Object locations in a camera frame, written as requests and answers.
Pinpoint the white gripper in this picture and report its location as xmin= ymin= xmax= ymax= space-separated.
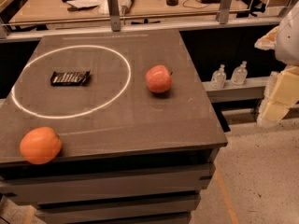
xmin=254 ymin=2 xmax=299 ymax=127

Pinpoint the orange fruit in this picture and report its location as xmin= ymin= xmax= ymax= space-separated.
xmin=20 ymin=127 xmax=62 ymax=164

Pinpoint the metal post left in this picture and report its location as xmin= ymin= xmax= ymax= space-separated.
xmin=107 ymin=0 xmax=121 ymax=32

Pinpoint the grey caulk tube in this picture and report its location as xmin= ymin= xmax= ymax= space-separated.
xmin=121 ymin=0 xmax=135 ymax=14

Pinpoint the clear plastic bottle right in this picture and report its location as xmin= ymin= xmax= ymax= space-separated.
xmin=231 ymin=61 xmax=248 ymax=85

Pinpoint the white paper sheet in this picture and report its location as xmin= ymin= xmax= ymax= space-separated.
xmin=67 ymin=0 xmax=101 ymax=9

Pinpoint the clear plastic bottle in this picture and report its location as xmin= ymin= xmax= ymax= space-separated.
xmin=211 ymin=64 xmax=226 ymax=90
xmin=231 ymin=61 xmax=248 ymax=85

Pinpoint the red apple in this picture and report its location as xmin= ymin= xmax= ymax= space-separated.
xmin=146 ymin=65 xmax=172 ymax=93

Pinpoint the clear plastic bottle left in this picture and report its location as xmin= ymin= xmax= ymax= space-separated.
xmin=211 ymin=64 xmax=226 ymax=90

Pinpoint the metal post right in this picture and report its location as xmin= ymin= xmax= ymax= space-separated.
xmin=217 ymin=0 xmax=232 ymax=24

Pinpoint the black snack bar wrapper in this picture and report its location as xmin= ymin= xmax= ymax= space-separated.
xmin=50 ymin=71 xmax=90 ymax=86

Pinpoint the metal post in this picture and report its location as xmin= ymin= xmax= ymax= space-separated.
xmin=107 ymin=0 xmax=121 ymax=32
xmin=217 ymin=0 xmax=232 ymax=24

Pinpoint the grey drawer cabinet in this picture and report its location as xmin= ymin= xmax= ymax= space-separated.
xmin=0 ymin=30 xmax=227 ymax=224

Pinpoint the wooden workbench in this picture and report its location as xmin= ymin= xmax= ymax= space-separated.
xmin=8 ymin=0 xmax=250 ymax=26

